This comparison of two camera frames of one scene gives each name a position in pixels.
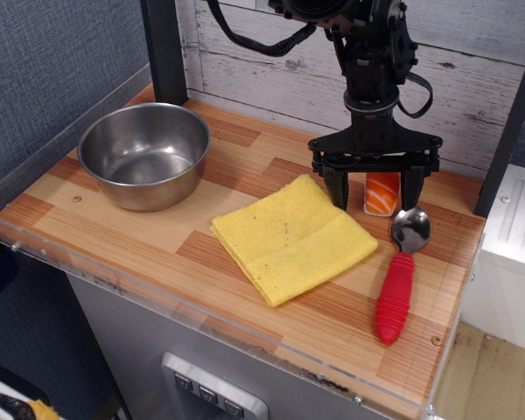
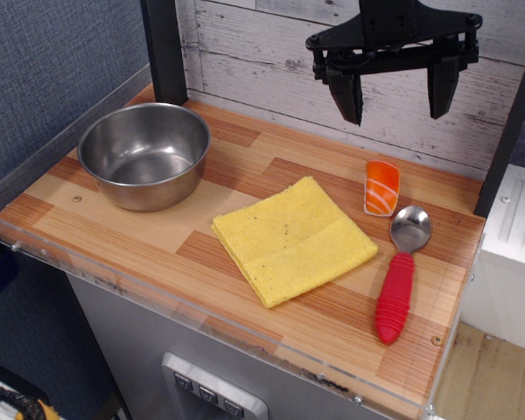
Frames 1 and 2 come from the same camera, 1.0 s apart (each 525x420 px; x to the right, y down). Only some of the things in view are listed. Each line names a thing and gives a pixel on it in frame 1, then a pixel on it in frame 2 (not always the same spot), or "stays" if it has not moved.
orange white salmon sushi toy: (381, 193) stays
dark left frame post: (164, 51) stays
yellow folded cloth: (291, 239) stays
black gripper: (374, 143) to (395, 37)
